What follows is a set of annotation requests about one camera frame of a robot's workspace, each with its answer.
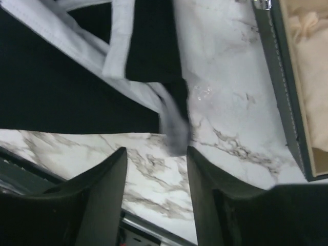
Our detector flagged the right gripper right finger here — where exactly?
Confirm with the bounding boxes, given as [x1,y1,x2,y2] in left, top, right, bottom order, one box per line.
[187,147,327,246]

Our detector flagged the black compartment box with lid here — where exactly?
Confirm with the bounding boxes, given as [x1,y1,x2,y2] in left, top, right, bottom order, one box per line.
[252,1,327,181]

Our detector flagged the beige cloth piece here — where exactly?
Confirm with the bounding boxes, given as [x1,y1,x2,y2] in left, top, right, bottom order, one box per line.
[289,7,327,151]

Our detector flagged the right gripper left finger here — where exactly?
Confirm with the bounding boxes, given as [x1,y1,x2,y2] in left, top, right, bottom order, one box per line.
[0,146,128,246]

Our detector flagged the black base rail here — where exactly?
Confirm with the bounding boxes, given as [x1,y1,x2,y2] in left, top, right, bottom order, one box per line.
[0,146,198,246]

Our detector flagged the black underwear white waistband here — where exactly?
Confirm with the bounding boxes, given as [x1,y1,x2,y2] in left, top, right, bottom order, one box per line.
[1,1,191,156]

